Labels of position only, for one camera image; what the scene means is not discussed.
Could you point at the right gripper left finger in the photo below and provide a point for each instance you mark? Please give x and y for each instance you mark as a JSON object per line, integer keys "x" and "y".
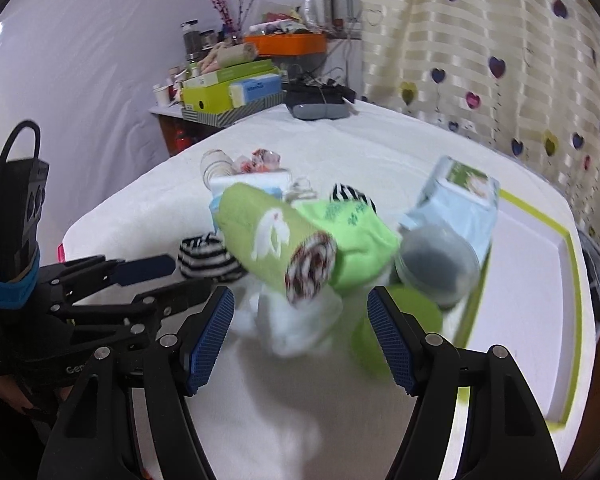
{"x": 95, "y": 434}

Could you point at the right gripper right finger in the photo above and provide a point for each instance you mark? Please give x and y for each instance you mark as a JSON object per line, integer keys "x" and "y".
{"x": 506, "y": 436}

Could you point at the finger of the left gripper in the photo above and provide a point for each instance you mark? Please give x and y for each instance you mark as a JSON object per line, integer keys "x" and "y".
{"x": 98, "y": 272}
{"x": 146, "y": 308}

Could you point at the striped black white sock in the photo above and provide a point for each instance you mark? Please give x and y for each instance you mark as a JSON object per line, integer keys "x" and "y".
{"x": 205, "y": 257}

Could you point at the green towel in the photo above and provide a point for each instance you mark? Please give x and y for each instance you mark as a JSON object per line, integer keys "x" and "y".
{"x": 274, "y": 243}

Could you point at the white towel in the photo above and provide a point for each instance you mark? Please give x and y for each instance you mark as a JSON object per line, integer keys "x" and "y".
{"x": 215, "y": 164}

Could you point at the light green cloth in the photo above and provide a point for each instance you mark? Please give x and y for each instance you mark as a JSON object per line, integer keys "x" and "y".
{"x": 365, "y": 244}

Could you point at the blue face masks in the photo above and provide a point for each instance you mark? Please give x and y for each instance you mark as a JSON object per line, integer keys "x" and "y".
{"x": 214, "y": 207}

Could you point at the white cloth bundle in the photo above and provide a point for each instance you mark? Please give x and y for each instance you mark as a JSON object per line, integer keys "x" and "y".
{"x": 282, "y": 329}

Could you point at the red printed plastic bag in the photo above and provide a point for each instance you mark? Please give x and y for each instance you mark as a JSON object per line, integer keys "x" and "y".
{"x": 260, "y": 160}

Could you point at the person's left hand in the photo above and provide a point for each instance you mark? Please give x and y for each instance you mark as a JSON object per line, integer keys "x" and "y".
{"x": 12, "y": 395}

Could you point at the lime green tray box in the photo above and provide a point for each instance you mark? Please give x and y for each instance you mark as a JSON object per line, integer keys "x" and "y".
{"x": 528, "y": 300}

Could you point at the green plastic jar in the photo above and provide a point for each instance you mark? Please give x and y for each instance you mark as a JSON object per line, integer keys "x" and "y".
{"x": 395, "y": 320}

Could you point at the clear jar dark contents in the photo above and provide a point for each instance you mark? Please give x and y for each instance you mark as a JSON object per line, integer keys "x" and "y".
{"x": 438, "y": 263}

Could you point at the striped cardboard tray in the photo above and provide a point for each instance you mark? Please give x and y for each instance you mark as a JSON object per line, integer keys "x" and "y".
{"x": 229, "y": 117}

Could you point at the lime green shoebox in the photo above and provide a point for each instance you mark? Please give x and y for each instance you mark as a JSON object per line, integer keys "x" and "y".
{"x": 214, "y": 99}

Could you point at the blue tissue pack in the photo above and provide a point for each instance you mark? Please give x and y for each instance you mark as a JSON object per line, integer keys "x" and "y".
{"x": 245, "y": 91}

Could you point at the light blue wipes pack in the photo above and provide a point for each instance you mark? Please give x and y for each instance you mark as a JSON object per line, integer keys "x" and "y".
{"x": 461, "y": 197}

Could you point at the grey black pouch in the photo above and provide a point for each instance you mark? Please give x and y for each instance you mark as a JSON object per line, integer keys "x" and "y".
{"x": 311, "y": 102}

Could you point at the orange basket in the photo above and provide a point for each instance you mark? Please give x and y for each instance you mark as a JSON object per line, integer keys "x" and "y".
{"x": 288, "y": 44}

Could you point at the heart patterned curtain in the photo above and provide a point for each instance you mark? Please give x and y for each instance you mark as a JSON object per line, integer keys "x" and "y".
{"x": 520, "y": 76}

